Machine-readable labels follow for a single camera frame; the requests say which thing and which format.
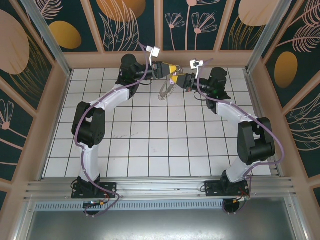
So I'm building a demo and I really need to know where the aluminium corner post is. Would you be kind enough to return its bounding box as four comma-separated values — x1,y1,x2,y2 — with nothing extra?
20,0,74,77
244,0,294,73

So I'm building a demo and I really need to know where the purple cable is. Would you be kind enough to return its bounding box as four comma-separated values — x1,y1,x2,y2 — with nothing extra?
73,41,156,218
196,57,286,216

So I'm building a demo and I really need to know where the grey metal sheet panel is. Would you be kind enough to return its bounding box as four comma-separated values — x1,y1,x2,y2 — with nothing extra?
23,209,301,240

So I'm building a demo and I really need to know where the slotted metal cable duct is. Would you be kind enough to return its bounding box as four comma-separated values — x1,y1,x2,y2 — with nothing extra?
33,201,288,211

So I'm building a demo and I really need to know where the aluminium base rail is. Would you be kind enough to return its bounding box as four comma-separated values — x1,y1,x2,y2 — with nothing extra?
23,176,298,202

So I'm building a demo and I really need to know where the small circuit board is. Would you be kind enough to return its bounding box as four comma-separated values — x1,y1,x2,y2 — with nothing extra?
232,195,251,204
83,199,106,209

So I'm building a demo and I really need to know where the aluminium side rail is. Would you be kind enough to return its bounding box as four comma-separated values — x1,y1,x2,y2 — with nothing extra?
243,69,286,179
36,69,73,181

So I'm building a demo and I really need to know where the black mounting plate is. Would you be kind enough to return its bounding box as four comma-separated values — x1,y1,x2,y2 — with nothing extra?
71,181,118,200
204,180,251,198

